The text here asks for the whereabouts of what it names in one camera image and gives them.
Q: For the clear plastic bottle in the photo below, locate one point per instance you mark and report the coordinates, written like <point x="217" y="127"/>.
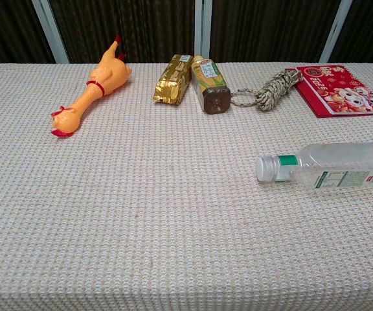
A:
<point x="335" y="165"/>

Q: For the brown tea bottle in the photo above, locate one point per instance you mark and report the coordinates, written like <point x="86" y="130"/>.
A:
<point x="210" y="87"/>

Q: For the beige woven tablecloth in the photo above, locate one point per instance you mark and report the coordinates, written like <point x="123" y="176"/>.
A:
<point x="141" y="210"/>

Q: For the gold foil package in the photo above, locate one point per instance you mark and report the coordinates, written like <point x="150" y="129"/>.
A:
<point x="172" y="82"/>

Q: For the orange rubber chicken toy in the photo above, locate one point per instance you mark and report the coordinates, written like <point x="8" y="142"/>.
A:
<point x="108" y="74"/>

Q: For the red spiral calendar notebook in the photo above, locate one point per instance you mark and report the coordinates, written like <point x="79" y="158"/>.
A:
<point x="329" y="94"/>

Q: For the grey partition frame post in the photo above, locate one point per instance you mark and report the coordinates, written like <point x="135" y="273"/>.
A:
<point x="202" y="29"/>
<point x="333" y="32"/>
<point x="52" y="35"/>

